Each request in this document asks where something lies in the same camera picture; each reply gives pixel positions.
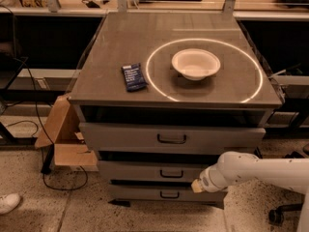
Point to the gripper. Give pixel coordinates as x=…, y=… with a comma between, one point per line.
x=207, y=182

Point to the grey drawer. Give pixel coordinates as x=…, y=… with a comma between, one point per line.
x=169, y=139
x=174, y=191
x=152, y=167

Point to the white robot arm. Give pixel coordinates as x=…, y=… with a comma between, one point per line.
x=233, y=168

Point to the grey bottom drawer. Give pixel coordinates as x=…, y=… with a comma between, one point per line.
x=174, y=191

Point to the grey drawer cabinet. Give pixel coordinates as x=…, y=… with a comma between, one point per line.
x=239, y=95

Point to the grey top drawer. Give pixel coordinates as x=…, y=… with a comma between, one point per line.
x=169, y=139

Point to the black cabinet caster wheel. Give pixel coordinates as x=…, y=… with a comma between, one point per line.
x=258, y=153

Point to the black office chair base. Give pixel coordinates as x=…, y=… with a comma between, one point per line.
x=276, y=217

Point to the white paper bowl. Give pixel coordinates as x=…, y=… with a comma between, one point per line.
x=195, y=64

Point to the blue snack bar wrapper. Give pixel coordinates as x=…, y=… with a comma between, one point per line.
x=134, y=78

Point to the brown cardboard box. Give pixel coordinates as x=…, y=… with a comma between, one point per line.
x=63, y=140

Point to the white sneaker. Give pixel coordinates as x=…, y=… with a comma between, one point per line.
x=9, y=202

